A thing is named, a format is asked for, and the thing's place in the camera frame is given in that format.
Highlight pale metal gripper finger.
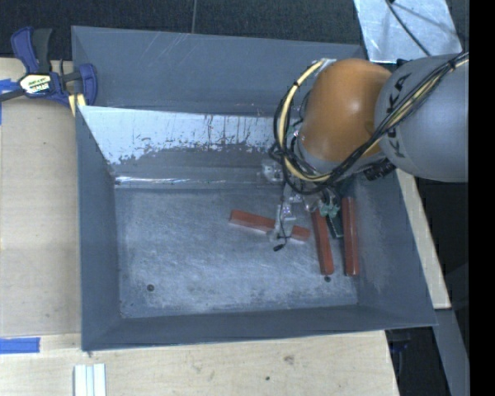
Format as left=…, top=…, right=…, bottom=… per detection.
left=282, top=214, right=299, bottom=239
left=271, top=204, right=285, bottom=240

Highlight black cylinder on white bracket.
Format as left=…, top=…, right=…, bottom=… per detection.
left=361, top=158, right=398, bottom=182

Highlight grey metal bin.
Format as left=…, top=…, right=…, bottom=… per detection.
left=69, top=25, right=439, bottom=352

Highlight red-brown block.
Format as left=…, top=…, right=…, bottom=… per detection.
left=228, top=209, right=311, bottom=243
left=310, top=210, right=336, bottom=276
left=340, top=196, right=361, bottom=277

